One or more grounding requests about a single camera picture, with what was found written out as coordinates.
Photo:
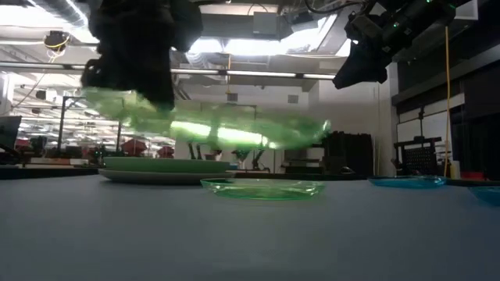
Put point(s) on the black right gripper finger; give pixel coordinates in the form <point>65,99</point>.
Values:
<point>387,68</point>
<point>363,66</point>

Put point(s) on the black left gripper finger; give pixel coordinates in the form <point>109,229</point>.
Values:
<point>187,27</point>
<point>117,78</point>

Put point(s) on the large opaque green plate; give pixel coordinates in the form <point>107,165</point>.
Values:
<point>164,165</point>

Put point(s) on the clear blue plastic plate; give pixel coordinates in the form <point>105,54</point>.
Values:
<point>406,182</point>

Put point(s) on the clear green plastic plate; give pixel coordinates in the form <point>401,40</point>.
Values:
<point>234,134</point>
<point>265,189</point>

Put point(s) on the blue bowl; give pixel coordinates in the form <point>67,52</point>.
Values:
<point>488,194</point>

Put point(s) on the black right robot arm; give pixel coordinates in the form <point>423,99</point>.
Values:
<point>429,11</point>

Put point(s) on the black background robot arm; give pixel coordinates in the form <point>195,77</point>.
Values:
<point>193,150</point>
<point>256,158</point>

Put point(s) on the red machine cover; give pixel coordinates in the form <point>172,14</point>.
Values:
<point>134,147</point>
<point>166,152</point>

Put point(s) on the grey ceiling box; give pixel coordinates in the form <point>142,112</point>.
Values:
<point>265,23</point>

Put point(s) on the long ceiling light bar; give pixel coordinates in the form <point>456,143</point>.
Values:
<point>254,73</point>

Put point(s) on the black cabinet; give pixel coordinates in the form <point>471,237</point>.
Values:
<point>347,154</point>

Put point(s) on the black pegboard cart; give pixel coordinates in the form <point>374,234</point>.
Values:
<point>420,160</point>

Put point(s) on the dark shelving unit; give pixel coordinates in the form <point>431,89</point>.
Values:
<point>304,164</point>

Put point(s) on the dark monitor screen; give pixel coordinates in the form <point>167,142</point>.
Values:
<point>8,130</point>

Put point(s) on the white cylinder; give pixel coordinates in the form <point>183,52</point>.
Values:
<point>455,170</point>

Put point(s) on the red box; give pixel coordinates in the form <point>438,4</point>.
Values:
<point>473,175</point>

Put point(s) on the blue-grey table mat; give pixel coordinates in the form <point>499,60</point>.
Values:
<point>250,234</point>

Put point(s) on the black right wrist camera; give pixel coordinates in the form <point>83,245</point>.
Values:
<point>365,27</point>

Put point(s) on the silver ventilation duct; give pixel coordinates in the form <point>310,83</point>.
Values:
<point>66,11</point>

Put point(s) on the black ceiling camera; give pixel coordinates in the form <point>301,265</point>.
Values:
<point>56,40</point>

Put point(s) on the black stand frame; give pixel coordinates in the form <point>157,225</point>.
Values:
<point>61,125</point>

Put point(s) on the grey wall vent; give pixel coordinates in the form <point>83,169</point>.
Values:
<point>232,97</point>
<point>293,99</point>

